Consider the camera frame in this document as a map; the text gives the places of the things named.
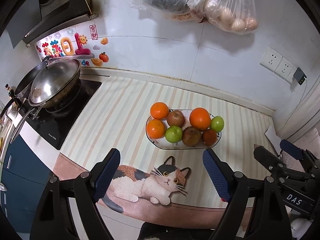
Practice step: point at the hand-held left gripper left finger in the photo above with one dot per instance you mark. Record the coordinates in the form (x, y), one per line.
(107, 175)

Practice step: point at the white cup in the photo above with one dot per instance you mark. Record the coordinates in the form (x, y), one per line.
(13, 111)

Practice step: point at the dark sauce bottle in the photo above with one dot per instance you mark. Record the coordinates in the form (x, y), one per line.
(9, 91)

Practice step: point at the red-green apple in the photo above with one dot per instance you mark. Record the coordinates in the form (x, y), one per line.
(175, 118)

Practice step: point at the small green apple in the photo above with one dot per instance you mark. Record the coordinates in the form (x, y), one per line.
(217, 124)

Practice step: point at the large orange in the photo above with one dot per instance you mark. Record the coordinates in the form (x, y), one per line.
(200, 118)

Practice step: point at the white wall socket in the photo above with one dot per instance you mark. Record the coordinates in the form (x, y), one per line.
(283, 68)
(270, 58)

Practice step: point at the brown apple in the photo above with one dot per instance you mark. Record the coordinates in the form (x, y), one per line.
(191, 136)

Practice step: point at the colourful wall stickers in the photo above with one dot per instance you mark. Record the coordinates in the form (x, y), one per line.
(67, 47)

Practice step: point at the white paper pad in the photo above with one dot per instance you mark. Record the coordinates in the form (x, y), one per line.
(272, 133)

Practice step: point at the striped cat print table mat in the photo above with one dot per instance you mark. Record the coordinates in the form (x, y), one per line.
(120, 120)

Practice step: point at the oval floral plate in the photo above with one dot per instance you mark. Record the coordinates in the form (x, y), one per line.
(162, 143)

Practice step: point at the black frying pan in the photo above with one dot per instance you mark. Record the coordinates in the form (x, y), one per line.
(26, 80)

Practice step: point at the small orange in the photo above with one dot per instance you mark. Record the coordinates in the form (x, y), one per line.
(159, 110)
(155, 128)

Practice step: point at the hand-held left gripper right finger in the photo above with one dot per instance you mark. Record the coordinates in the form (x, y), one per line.
(216, 175)

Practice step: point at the black plug charger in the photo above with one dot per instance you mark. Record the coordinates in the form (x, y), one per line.
(300, 76)

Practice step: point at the black range hood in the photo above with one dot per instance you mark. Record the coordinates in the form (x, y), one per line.
(37, 10)

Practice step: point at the person's dark clothing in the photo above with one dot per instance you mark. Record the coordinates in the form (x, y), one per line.
(175, 232)

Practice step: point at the blue kitchen cabinet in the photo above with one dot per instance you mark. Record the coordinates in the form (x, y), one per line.
(22, 177)

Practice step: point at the white sack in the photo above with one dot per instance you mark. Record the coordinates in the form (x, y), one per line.
(302, 226)

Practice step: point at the steel wok lid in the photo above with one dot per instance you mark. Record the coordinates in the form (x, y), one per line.
(53, 81)

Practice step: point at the plastic bag of eggs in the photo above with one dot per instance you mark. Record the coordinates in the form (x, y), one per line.
(232, 10)

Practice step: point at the black glass cooktop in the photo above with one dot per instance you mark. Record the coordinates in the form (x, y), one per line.
(62, 125)

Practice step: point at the small dark red fruit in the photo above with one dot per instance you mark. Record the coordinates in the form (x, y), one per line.
(209, 137)

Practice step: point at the large green apple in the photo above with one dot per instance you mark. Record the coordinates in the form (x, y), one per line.
(173, 134)

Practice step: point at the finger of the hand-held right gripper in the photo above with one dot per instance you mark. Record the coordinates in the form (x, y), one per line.
(291, 147)
(266, 156)

